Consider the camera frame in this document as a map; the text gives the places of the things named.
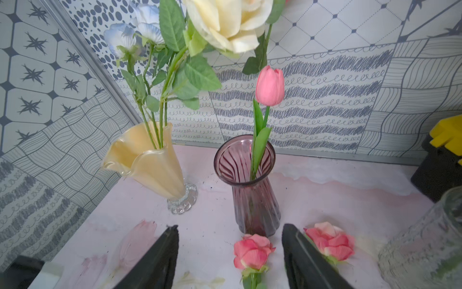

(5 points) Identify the pink rose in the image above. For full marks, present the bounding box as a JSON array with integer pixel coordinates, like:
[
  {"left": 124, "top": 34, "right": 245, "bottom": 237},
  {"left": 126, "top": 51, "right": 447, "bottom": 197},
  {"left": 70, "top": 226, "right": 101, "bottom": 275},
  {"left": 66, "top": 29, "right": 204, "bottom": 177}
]
[{"left": 233, "top": 234, "right": 276, "bottom": 289}]

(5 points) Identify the yellow black toolbox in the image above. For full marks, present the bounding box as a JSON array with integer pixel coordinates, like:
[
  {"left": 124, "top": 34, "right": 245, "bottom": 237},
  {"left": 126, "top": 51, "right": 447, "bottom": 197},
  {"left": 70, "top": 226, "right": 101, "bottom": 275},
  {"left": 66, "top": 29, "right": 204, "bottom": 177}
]
[{"left": 411, "top": 115, "right": 462, "bottom": 203}]

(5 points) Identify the pink tulip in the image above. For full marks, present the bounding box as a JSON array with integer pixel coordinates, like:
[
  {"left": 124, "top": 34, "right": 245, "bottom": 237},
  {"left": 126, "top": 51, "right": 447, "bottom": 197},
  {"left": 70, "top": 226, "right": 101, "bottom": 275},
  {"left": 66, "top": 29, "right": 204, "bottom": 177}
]
[{"left": 250, "top": 66, "right": 285, "bottom": 180}]

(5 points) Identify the purple glass vase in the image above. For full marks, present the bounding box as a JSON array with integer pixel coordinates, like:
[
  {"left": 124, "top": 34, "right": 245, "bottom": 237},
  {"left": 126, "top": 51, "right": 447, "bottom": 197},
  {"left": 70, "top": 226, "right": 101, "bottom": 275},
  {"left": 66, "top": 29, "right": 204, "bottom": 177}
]
[{"left": 214, "top": 135, "right": 281, "bottom": 237}]

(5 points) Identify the yellow ruffled vase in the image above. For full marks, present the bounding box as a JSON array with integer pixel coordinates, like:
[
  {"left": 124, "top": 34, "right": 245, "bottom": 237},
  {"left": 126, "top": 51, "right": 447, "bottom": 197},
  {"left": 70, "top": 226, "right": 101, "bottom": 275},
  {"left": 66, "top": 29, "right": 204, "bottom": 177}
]
[{"left": 102, "top": 123, "right": 198, "bottom": 214}]

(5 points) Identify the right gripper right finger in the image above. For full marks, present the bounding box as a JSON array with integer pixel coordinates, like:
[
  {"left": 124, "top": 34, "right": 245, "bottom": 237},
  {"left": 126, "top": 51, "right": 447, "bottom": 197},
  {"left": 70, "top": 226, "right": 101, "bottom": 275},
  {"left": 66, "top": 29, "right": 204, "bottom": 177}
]
[{"left": 282, "top": 223, "right": 353, "bottom": 289}]

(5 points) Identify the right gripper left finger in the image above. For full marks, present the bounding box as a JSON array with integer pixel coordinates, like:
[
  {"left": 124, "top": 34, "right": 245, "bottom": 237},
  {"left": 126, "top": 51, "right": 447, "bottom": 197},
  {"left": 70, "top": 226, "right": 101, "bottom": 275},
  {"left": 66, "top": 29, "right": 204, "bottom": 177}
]
[{"left": 114, "top": 225, "right": 179, "bottom": 289}]

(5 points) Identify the pink rose pair stem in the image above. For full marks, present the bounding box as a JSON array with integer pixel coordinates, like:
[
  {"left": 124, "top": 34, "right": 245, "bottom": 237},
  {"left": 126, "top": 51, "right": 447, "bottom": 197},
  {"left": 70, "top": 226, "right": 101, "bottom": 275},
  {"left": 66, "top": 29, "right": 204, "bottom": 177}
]
[{"left": 304, "top": 222, "right": 356, "bottom": 269}]

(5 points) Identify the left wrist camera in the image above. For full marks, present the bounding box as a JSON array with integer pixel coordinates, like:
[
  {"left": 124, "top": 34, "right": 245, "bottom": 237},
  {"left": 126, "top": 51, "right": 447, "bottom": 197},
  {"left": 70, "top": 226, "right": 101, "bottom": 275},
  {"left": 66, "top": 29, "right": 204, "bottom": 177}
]
[{"left": 28, "top": 262, "right": 64, "bottom": 289}]

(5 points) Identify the cream white rose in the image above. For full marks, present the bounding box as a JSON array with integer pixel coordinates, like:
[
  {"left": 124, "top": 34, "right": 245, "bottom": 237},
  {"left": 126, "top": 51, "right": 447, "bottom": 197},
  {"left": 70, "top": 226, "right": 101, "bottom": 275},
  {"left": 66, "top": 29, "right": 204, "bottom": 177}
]
[{"left": 160, "top": 1, "right": 285, "bottom": 146}]

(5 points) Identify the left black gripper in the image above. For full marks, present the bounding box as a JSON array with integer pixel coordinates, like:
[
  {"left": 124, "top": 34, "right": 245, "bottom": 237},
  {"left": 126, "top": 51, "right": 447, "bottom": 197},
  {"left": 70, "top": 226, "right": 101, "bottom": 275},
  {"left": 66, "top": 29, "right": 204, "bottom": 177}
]
[{"left": 1, "top": 255, "right": 45, "bottom": 289}]

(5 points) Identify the clear glass vase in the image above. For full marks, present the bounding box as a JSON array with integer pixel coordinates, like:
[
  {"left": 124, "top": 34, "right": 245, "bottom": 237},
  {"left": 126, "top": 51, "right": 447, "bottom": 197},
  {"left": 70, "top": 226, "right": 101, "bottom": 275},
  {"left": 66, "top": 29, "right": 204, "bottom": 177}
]
[{"left": 378, "top": 187, "right": 462, "bottom": 289}]

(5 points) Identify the floral pink table mat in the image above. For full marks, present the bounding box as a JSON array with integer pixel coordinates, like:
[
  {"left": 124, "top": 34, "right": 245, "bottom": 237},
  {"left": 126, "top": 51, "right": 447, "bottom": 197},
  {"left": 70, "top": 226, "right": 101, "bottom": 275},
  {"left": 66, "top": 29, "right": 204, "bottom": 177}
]
[{"left": 54, "top": 146, "right": 432, "bottom": 289}]

